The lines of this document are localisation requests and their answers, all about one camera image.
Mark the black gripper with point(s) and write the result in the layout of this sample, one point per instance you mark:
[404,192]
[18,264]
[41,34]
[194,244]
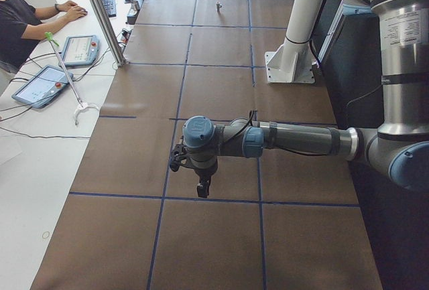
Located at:
[203,175]

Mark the metal pipe fitting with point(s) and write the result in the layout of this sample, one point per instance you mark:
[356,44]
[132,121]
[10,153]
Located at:
[218,7]

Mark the reacher grabber tool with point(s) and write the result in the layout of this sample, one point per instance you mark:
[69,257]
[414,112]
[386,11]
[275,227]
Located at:
[82,105]

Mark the far teach pendant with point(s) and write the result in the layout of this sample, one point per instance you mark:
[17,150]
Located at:
[80,51]

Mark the teach pendant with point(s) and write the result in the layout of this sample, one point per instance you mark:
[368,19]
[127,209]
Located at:
[80,51]
[42,88]

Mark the near teach pendant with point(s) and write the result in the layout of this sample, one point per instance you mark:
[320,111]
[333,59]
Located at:
[42,88]

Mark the metal cup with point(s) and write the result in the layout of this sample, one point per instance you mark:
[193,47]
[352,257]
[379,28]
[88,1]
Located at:
[135,5]

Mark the black keyboard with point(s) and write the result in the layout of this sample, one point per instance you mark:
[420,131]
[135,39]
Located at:
[110,7]

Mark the seated person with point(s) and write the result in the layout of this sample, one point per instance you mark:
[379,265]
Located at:
[23,26]

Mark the aluminium frame post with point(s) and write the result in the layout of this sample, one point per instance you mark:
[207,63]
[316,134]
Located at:
[108,32]

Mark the white pedestal column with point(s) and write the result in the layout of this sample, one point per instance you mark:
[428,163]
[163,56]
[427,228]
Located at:
[292,61]

